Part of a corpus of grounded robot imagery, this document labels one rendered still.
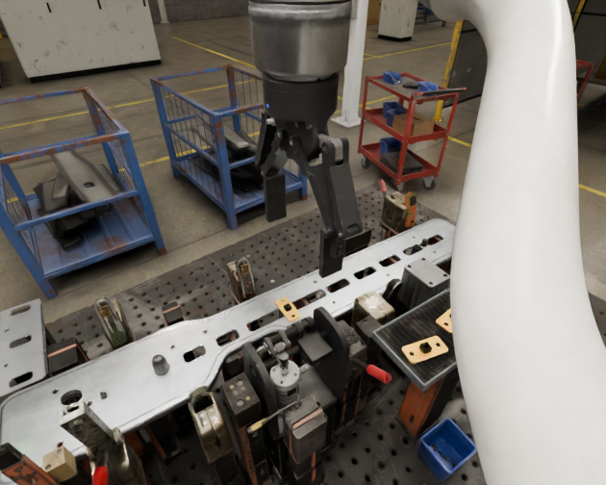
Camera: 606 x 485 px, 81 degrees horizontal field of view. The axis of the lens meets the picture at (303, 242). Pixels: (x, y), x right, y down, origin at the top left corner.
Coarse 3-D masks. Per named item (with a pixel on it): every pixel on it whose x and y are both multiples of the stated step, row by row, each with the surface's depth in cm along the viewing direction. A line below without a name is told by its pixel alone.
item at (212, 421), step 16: (192, 416) 68; (208, 416) 68; (208, 432) 65; (224, 432) 68; (208, 448) 68; (224, 448) 72; (224, 464) 77; (240, 464) 94; (224, 480) 82; (240, 480) 85
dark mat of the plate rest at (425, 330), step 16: (432, 304) 77; (448, 304) 77; (400, 320) 74; (416, 320) 74; (432, 320) 74; (384, 336) 71; (400, 336) 71; (416, 336) 71; (432, 336) 71; (448, 336) 71; (400, 352) 68; (448, 352) 68; (416, 368) 65; (432, 368) 65
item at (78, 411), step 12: (72, 396) 55; (72, 408) 55; (84, 408) 54; (60, 420) 53; (72, 420) 53; (84, 420) 55; (96, 420) 58; (72, 432) 55; (84, 432) 57; (96, 432) 59; (108, 432) 62; (84, 444) 59; (96, 444) 61
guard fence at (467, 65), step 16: (576, 0) 563; (576, 16) 583; (464, 32) 432; (464, 48) 450; (480, 48) 474; (448, 64) 446; (464, 64) 469; (480, 64) 492; (448, 80) 458; (464, 80) 488; (480, 80) 511; (464, 96) 505
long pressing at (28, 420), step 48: (288, 288) 103; (384, 288) 103; (192, 336) 90; (240, 336) 90; (48, 384) 80; (96, 384) 80; (144, 384) 80; (192, 384) 80; (0, 432) 72; (48, 432) 72; (0, 480) 65
